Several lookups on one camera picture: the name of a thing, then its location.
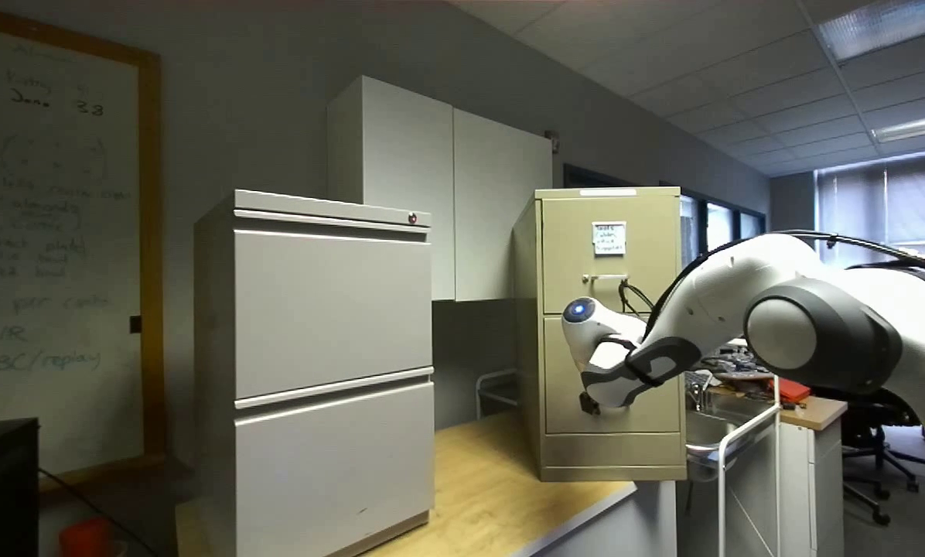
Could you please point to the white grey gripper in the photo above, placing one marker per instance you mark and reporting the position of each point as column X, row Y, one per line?
column 600, row 345

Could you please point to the beige bottom drawer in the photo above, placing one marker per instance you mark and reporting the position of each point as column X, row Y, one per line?
column 554, row 393

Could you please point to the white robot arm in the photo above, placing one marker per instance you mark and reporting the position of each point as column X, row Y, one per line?
column 826, row 309

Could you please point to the beige file cabinet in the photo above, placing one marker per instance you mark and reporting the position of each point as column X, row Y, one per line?
column 588, row 267

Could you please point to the grey lateral file cabinet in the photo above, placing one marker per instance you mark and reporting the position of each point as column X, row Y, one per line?
column 315, row 374

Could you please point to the white paper label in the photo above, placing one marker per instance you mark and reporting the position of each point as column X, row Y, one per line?
column 607, row 238

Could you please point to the red item on cart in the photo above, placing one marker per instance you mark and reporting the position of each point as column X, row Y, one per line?
column 794, row 393

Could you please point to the white metal cart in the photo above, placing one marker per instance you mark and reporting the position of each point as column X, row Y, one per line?
column 764, row 480

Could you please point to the black office chair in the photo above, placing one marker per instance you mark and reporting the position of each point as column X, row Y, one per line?
column 868, row 452

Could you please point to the ceiling light panel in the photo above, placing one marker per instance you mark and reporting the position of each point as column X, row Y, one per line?
column 874, row 24

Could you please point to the red object on floor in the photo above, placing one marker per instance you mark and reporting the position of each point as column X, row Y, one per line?
column 87, row 540

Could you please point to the wood framed whiteboard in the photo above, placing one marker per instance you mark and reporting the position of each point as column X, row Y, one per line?
column 80, row 244

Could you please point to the black box lower left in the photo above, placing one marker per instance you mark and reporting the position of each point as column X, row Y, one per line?
column 19, row 487

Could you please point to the white wall cabinet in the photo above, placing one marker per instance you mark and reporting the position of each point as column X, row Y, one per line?
column 465, row 172

